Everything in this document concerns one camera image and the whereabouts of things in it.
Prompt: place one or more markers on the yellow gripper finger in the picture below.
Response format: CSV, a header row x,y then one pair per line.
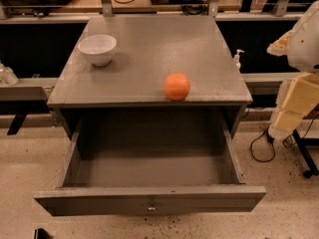
x,y
296,99
280,47

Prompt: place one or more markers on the orange round can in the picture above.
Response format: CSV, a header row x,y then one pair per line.
x,y
176,86

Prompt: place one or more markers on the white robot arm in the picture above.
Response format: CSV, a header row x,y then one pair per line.
x,y
304,43

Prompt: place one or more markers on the metal drawer knob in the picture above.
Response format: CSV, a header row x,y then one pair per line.
x,y
151,208

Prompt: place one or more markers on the open grey top drawer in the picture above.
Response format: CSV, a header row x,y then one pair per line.
x,y
183,160

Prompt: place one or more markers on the white pump bottle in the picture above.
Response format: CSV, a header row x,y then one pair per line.
x,y
236,58

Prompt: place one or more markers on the black stand leg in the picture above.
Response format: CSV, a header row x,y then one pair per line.
x,y
302,144

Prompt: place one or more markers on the grey cabinet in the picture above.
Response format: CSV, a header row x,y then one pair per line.
x,y
150,47

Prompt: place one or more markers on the white ceramic bowl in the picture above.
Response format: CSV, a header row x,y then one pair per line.
x,y
98,49

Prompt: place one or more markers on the black object at floor edge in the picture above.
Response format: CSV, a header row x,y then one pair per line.
x,y
41,233

